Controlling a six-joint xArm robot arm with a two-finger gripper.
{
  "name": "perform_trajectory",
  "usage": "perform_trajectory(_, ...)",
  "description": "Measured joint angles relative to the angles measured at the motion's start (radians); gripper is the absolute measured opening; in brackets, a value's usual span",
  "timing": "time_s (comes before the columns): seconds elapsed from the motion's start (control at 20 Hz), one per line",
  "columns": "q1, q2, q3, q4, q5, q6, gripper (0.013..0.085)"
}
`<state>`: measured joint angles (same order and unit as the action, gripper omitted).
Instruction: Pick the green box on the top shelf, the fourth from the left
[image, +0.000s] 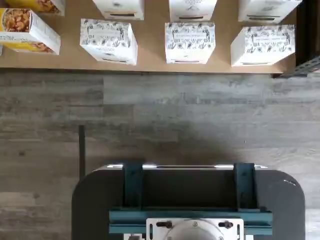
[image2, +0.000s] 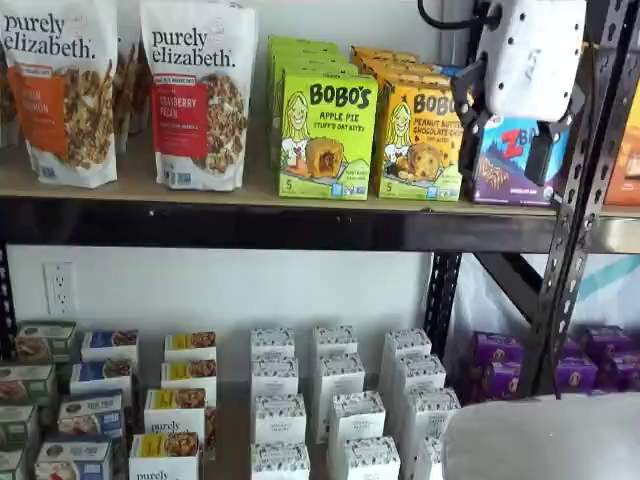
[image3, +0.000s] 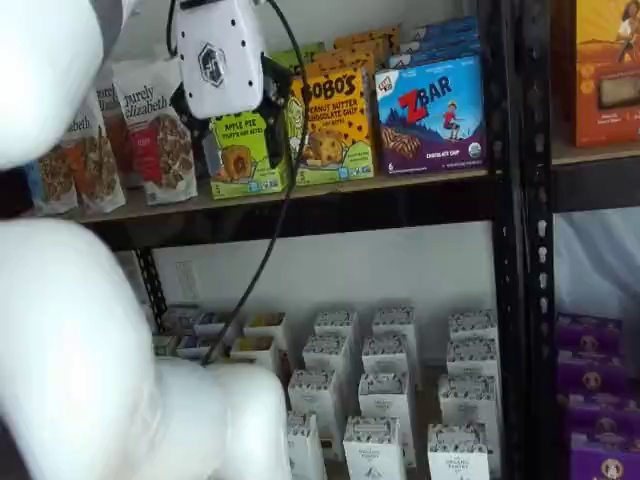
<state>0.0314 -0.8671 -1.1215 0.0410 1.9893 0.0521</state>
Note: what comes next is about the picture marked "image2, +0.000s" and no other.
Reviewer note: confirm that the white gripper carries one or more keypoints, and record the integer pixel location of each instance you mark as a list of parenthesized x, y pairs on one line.
[(530, 55)]

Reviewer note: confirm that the green Bobo's apple pie box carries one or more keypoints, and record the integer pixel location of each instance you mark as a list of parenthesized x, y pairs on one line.
[(325, 135), (310, 56), (310, 65), (300, 43)]

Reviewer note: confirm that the blue purple Zbar box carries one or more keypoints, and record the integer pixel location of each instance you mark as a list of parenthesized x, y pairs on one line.
[(455, 70), (500, 165)]

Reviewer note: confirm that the yellow Bobo's peanut butter box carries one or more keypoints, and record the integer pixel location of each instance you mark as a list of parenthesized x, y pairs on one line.
[(380, 53), (395, 64), (415, 150), (415, 76)]

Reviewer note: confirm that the orange snack box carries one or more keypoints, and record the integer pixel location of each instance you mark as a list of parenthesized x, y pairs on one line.
[(625, 175)]

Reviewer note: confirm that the wooden shelf board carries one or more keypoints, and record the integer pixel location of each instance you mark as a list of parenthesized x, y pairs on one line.
[(622, 211), (135, 175)]

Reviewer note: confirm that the purple snack box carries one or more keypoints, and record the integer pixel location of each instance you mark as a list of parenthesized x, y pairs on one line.
[(500, 387), (610, 341), (575, 375), (500, 350), (575, 346), (622, 372)]

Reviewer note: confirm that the white organic pantry box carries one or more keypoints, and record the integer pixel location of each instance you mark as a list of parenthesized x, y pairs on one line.
[(419, 375), (430, 417), (335, 340), (280, 462), (272, 342), (406, 345), (280, 420), (356, 425), (342, 380), (371, 460), (430, 460), (275, 375)]

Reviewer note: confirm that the yellow label granola box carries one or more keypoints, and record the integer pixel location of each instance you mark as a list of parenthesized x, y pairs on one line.
[(164, 457), (175, 412), (190, 344), (189, 375)]

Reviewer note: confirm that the blue label oatmeal box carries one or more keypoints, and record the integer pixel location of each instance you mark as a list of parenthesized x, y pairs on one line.
[(72, 460), (110, 345), (90, 415), (100, 377)]

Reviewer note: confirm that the green label oatmeal box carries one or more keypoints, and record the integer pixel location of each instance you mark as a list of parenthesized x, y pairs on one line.
[(27, 382), (47, 340), (11, 465), (17, 425)]

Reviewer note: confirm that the black metal shelving rack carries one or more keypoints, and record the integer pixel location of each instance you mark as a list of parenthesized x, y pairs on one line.
[(250, 225), (617, 236)]

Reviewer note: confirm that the white plastic sheet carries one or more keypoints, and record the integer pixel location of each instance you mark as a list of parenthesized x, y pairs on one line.
[(500, 310)]

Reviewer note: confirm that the granola bag red label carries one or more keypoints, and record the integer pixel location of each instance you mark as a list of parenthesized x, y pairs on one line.
[(200, 100)]

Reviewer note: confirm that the white patterned small boxes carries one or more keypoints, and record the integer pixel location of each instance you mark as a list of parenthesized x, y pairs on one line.
[(232, 400)]

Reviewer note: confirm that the granola bag orange label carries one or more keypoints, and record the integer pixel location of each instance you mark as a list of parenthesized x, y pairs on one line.
[(60, 100)]

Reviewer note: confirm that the white granola bag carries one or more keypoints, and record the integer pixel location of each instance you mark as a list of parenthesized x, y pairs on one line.
[(9, 100)]

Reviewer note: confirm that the white wall outlet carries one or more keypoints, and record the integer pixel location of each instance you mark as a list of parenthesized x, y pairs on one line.
[(60, 287)]

